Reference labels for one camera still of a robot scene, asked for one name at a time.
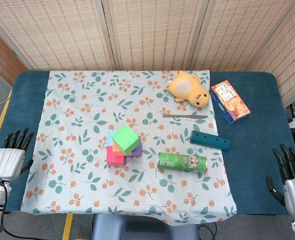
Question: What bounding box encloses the yellow plush toy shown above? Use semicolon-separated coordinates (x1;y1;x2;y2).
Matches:
166;70;211;109

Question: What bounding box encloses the green chips can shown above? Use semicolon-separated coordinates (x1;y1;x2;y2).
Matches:
157;151;209;174

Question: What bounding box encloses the light blue foam cube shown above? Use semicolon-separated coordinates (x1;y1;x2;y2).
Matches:
107;129;117;147

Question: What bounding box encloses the green foam cube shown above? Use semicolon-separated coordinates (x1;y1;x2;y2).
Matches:
111;124;140;156

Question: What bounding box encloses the purple foam cube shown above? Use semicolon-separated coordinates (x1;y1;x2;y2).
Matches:
131;146;142;159

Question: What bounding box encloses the metal table knife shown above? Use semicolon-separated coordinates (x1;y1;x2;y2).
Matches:
161;113;209;120

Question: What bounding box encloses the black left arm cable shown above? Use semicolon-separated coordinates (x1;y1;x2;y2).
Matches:
0;179;21;240

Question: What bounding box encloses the blue orange cookie box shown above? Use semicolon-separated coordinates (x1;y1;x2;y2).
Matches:
209;79;251;125

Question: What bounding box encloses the bamboo folding screen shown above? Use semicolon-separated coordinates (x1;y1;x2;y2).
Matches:
0;0;295;101

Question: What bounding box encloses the floral print tablecloth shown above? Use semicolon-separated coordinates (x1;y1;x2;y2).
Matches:
20;70;238;225

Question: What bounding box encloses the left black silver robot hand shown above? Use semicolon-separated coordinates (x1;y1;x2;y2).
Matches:
0;128;35;181

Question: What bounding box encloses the pink foam cube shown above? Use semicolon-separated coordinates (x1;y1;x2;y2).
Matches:
106;145;127;167

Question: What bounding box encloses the teal cylinder with holes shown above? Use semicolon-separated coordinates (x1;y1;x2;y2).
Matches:
189;130;231;152

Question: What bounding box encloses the grey blue stool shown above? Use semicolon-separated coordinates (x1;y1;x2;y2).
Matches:
91;213;200;240

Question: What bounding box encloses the black floor cable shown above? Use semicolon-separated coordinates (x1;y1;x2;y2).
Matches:
198;221;218;240

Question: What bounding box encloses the orange foam cube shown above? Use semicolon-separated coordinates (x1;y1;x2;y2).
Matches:
112;141;129;157

